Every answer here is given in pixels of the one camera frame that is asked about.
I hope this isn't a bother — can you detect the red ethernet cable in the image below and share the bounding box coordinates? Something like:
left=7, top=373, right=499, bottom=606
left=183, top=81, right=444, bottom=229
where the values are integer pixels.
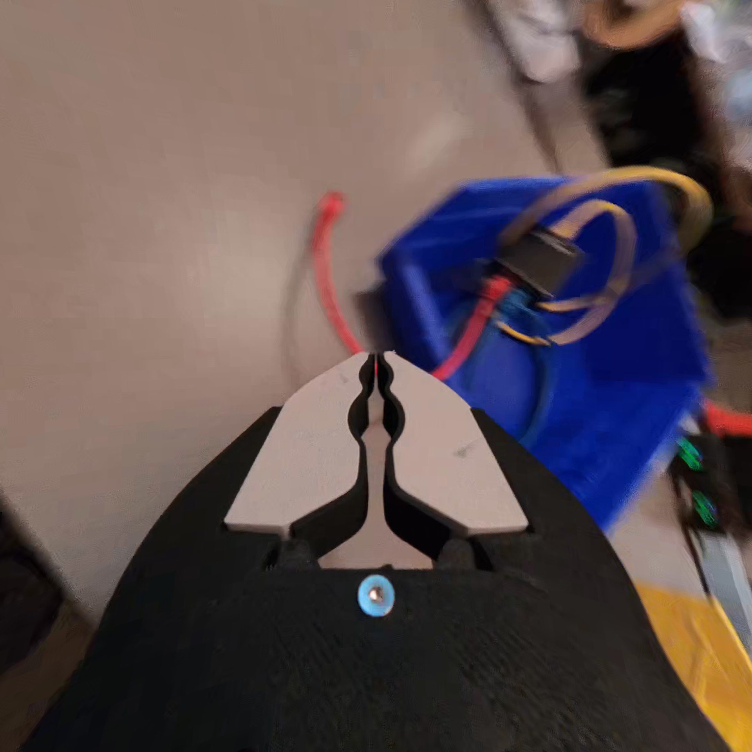
left=311, top=191, right=513, bottom=383

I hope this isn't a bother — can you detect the blue plastic bin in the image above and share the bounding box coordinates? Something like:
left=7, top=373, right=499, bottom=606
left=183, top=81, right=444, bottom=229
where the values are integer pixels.
left=376, top=176, right=714, bottom=532

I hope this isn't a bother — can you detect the yellow ethernet cable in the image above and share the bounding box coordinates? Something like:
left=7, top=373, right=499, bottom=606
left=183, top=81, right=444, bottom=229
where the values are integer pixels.
left=498, top=166, right=714, bottom=347

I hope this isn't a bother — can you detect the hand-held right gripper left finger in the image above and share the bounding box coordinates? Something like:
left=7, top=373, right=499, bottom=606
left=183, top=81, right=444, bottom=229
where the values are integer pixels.
left=225, top=351, right=377, bottom=566

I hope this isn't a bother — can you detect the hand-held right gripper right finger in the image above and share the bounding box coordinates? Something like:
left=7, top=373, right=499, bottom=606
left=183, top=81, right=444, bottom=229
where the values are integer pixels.
left=379, top=351, right=530, bottom=565

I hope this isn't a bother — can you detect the dark blurred object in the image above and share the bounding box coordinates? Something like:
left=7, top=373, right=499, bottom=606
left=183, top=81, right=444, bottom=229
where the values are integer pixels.
left=584, top=23, right=752, bottom=318

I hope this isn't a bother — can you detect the grey desk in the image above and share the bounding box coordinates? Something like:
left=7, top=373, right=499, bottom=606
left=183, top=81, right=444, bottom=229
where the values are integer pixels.
left=0, top=0, right=726, bottom=752

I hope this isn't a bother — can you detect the blue ethernet cable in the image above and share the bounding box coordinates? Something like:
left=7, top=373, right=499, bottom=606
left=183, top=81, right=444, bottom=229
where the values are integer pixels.
left=446, top=288, right=559, bottom=450

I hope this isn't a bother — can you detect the black network adapter box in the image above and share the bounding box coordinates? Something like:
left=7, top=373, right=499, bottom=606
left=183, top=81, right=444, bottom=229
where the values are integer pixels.
left=499, top=228, right=584, bottom=296

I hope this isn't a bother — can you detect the yellow plastic bin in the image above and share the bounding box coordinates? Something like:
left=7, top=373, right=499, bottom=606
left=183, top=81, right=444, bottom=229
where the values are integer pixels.
left=634, top=582, right=752, bottom=752

